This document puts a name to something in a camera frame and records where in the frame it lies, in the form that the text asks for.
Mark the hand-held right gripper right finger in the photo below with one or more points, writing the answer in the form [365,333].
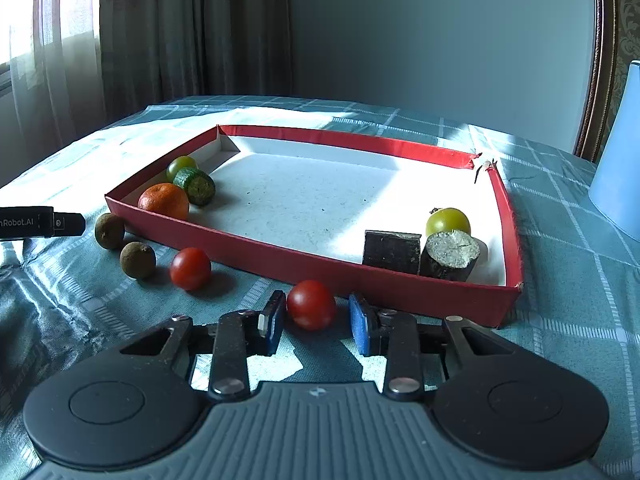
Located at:
[361,322]

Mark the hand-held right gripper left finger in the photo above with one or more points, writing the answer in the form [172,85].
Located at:
[272,322]

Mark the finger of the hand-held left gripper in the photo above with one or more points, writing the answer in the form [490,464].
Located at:
[70,224]

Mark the brown longan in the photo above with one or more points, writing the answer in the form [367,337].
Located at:
[137,260]
[109,230]

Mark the red cherry tomato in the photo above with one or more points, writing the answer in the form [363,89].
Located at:
[190,268]
[311,305]

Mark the dark sugarcane piece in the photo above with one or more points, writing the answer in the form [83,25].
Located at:
[391,252]
[447,257]

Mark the orange tangerine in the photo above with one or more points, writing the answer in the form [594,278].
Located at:
[164,202]

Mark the red cardboard box tray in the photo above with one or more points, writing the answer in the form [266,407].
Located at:
[310,210]

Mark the green tomato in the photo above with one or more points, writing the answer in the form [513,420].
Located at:
[447,221]
[181,165]

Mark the green cucumber piece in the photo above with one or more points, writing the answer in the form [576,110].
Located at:
[196,187]

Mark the sheer white curtain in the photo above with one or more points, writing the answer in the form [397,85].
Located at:
[50,60]

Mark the teal checked tablecloth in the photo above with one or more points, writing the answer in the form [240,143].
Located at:
[575,285]

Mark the brown patterned curtain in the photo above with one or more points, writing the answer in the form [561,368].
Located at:
[190,35]

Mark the blue electric kettle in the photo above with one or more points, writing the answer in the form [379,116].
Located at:
[620,160]

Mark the dark wooden wall moulding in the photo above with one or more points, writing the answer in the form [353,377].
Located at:
[597,60]

